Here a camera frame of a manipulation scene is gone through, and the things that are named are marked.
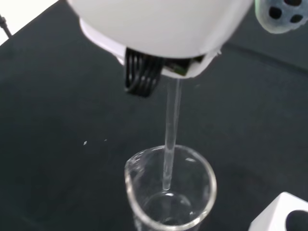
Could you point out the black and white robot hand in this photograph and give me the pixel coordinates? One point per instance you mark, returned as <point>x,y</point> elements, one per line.
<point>156,26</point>

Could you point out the white test tube rack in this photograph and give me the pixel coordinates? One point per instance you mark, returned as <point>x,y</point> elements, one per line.
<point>276,211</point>

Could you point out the black bench cloth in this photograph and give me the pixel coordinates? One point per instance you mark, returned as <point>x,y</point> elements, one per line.
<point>60,144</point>

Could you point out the clear glass beaker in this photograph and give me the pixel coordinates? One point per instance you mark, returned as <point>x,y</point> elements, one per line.
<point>207,183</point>

